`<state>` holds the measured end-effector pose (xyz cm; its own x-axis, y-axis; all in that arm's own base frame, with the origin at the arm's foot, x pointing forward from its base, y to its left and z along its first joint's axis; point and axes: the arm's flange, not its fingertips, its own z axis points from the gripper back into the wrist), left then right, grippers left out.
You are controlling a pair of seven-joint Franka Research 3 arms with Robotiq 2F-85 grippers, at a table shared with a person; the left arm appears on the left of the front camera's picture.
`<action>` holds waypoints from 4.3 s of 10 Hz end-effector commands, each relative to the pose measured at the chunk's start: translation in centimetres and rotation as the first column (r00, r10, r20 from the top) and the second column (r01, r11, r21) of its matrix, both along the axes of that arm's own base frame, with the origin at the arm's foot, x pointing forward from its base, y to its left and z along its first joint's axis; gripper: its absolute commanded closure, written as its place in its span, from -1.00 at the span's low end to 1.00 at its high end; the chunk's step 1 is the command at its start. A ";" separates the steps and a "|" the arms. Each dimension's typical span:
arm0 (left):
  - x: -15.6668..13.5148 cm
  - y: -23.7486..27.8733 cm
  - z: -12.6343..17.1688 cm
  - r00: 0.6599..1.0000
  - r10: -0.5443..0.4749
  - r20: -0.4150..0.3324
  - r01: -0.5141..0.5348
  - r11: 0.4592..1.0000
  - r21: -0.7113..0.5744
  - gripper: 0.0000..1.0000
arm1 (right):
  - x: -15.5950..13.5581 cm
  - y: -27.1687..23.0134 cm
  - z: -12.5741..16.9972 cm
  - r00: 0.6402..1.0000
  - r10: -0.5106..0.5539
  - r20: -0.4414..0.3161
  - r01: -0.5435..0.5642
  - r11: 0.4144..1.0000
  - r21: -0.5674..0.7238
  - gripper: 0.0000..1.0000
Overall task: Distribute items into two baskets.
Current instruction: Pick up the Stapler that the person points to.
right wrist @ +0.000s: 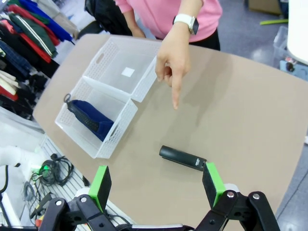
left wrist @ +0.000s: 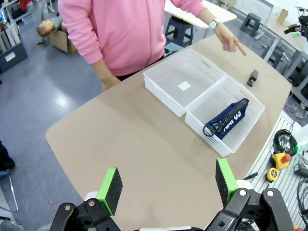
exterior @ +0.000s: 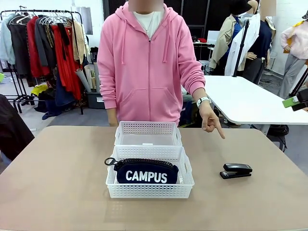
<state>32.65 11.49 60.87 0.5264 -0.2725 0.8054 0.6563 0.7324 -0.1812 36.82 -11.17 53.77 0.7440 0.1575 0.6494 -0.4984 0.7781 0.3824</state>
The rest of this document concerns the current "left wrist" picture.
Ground black-green left gripper left finger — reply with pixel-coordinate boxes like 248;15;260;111
49;167;123;231

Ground black-green left gripper right finger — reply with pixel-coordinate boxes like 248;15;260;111
204;158;295;231

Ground blue zipper pencil case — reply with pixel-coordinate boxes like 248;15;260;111
203;98;250;140

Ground person's right forearm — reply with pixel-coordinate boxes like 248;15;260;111
90;57;114;80

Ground person's left forearm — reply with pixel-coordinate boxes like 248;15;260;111
196;8;218;26

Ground person's left hand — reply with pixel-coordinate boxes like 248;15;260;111
213;23;248;56

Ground white perforated plastic basket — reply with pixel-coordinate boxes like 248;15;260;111
184;75;266;157

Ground yellow tape measure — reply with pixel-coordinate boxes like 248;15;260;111
265;167;280;183

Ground white slatted metal platform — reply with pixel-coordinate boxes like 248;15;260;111
247;110;308;231

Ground yellow emergency stop button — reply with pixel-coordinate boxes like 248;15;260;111
271;152;292;171

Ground black stapler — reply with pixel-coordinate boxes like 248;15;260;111
246;69;259;87

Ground black bag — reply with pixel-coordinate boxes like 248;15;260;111
0;141;15;171

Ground white basket with square sticker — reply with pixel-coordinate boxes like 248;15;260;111
142;48;227;118

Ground white wristwatch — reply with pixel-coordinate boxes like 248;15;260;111
208;19;221;30

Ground black plastic stool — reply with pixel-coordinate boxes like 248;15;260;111
240;13;262;37
165;16;194;48

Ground large cardboard box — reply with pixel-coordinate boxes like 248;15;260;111
48;25;79;55

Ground pink hoodie person torso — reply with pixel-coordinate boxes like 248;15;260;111
57;0;209;77

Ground white background table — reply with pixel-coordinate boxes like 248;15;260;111
164;0;238;31

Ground black lab equipment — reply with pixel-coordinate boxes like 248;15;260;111
283;7;308;40

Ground grey crate with paper rolls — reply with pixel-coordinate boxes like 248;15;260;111
0;23;28;73

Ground small cardboard box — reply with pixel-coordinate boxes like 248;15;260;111
276;9;289;25

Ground background person legs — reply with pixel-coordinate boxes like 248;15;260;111
39;0;55;22

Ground black coiled cable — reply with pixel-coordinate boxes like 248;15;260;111
273;129;299;154

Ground metal chair frame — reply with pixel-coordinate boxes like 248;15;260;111
0;168;19;214

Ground grey metal frame desk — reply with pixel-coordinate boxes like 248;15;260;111
261;31;308;109

